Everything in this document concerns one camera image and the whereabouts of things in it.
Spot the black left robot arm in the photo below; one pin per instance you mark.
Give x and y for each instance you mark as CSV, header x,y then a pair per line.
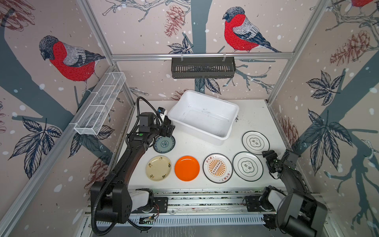
x,y
111,201

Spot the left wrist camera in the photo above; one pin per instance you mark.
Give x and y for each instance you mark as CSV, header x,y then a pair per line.
x,y
162,112

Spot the white plastic bin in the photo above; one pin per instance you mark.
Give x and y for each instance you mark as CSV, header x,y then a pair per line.
x,y
204,117

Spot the white plate orange sunburst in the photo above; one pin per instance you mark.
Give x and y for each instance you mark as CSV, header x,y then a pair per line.
x,y
217,168

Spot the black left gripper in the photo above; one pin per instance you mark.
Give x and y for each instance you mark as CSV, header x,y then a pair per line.
x,y
164,127

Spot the white plate green rim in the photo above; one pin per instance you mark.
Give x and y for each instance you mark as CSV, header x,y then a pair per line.
x,y
248,166
255,142

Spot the cream yellow plate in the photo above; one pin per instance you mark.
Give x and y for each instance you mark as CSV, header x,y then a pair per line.
x,y
158,168

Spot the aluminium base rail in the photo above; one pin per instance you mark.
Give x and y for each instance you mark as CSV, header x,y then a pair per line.
x,y
174,208

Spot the white wire mesh shelf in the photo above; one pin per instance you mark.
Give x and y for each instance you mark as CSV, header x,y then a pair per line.
x,y
96,113

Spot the black hanging wire basket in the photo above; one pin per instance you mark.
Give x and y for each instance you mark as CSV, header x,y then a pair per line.
x,y
203,68

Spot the green blue floral plate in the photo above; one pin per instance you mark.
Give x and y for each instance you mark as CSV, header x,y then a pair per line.
x,y
164,145

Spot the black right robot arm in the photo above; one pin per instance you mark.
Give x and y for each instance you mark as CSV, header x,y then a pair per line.
x,y
298,213

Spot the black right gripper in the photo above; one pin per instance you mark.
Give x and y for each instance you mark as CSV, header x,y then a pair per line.
x,y
269,155

